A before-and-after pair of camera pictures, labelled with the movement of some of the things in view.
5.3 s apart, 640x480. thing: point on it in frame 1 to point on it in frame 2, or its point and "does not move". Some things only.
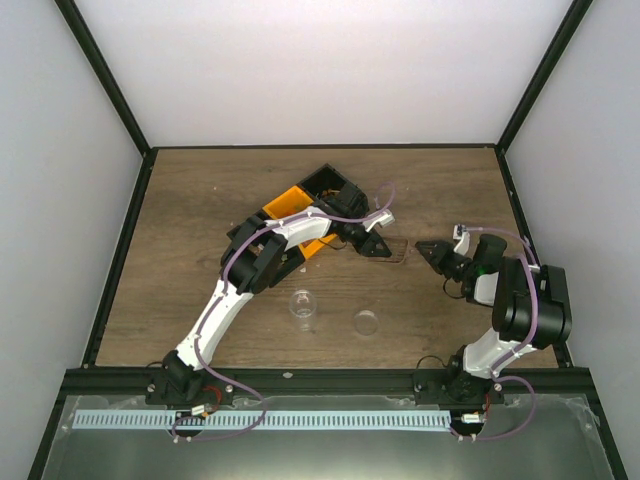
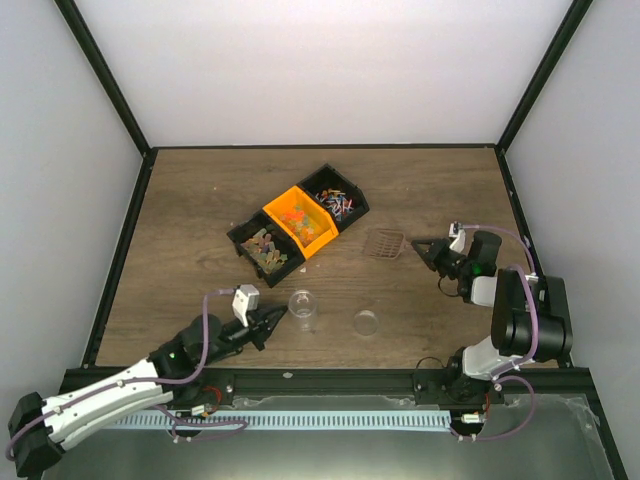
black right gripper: [438, 258] does not move
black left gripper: [365, 246] to [264, 321]
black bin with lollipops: [334, 193] does not move
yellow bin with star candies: [288, 201] does not move
